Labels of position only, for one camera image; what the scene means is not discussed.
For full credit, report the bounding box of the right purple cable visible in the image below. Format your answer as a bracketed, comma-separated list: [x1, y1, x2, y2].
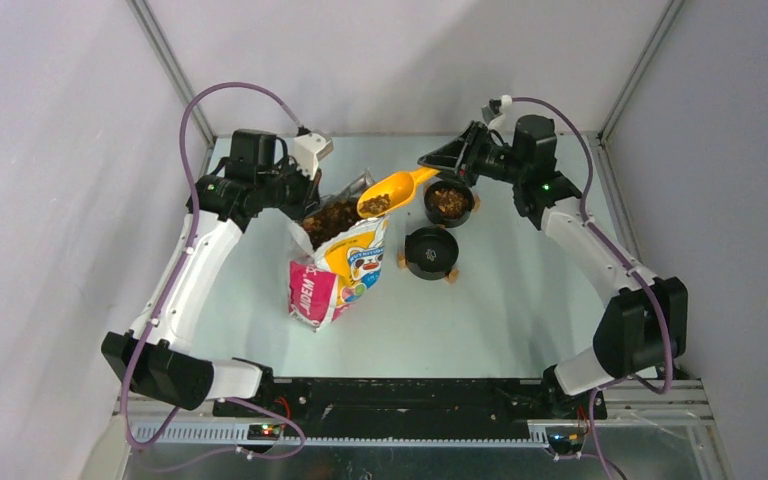
[509, 96, 675, 480]

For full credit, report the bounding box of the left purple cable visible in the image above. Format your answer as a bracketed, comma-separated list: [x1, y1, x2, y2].
[118, 82, 309, 462]

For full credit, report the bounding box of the black bowl fishbone print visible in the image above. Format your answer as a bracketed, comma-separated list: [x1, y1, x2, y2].
[423, 180, 477, 228]

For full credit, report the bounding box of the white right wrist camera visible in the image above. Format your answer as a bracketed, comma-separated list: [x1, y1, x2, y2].
[481, 95, 513, 130]

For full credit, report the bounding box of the pet food kibble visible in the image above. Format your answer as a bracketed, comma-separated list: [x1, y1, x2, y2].
[301, 185, 471, 252]

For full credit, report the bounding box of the yellow plastic food scoop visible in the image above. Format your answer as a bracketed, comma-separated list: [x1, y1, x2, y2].
[357, 167, 439, 218]

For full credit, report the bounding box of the perforated metal strip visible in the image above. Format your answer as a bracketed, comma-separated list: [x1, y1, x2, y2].
[158, 421, 581, 448]

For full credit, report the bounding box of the cat food bag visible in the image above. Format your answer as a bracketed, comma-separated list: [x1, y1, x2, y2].
[287, 171, 389, 332]

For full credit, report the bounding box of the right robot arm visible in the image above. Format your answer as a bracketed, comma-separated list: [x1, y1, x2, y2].
[418, 115, 688, 418]

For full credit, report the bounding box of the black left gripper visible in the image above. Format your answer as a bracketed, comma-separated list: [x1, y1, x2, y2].
[258, 155, 324, 223]

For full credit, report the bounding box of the purple cable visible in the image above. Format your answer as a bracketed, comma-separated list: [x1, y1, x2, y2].
[118, 82, 309, 462]
[509, 96, 675, 480]

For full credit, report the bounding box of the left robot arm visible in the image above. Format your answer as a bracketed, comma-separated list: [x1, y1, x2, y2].
[101, 128, 333, 417]

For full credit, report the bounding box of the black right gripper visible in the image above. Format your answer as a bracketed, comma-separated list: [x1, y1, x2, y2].
[418, 122, 526, 189]

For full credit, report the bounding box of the black bowl paw print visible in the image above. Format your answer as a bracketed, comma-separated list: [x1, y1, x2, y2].
[404, 225, 460, 281]

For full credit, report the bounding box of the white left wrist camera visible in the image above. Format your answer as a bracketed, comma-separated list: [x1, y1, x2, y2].
[290, 127, 334, 180]

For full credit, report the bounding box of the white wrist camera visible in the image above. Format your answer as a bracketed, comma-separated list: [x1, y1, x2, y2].
[290, 127, 334, 180]
[481, 95, 513, 130]

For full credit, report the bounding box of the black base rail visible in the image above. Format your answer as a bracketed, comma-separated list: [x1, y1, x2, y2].
[211, 377, 597, 440]

